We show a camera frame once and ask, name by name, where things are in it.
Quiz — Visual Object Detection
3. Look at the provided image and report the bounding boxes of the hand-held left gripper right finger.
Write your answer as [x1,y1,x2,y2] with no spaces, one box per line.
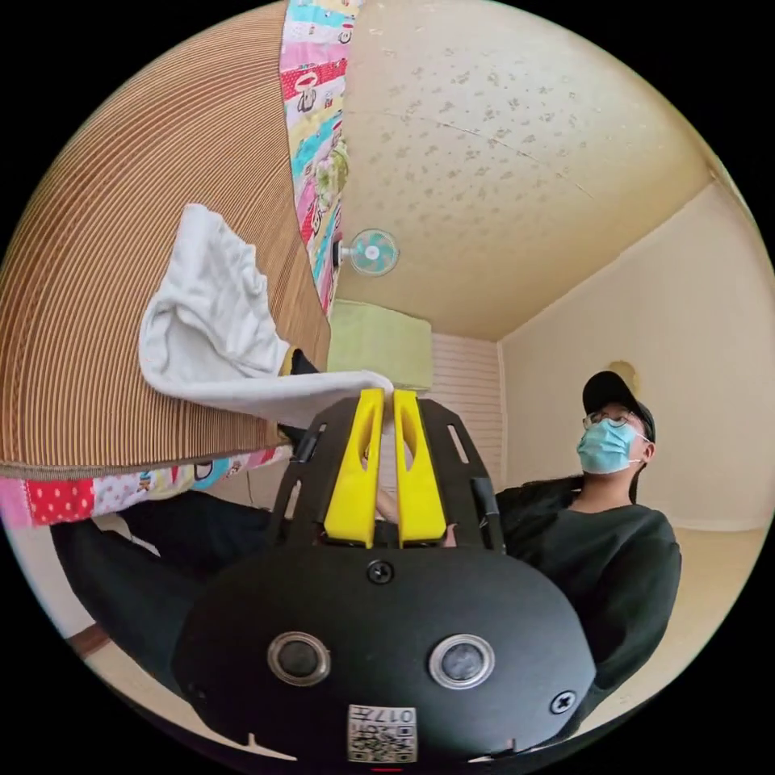
[392,389,448,548]

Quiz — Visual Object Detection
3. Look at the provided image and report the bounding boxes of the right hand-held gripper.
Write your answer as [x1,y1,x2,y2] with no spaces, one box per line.
[275,348,323,447]

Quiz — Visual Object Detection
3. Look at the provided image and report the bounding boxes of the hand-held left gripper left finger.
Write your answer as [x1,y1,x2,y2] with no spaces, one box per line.
[323,387,386,548]

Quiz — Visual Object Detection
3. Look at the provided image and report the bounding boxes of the white long sleeve shirt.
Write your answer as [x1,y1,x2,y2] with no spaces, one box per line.
[137,203,398,432]

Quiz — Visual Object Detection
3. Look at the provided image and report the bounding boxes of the small teal fan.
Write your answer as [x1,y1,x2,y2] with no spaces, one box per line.
[337,228,401,279]

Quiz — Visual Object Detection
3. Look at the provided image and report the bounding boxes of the person's body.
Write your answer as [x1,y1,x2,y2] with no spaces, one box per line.
[50,370,683,731]

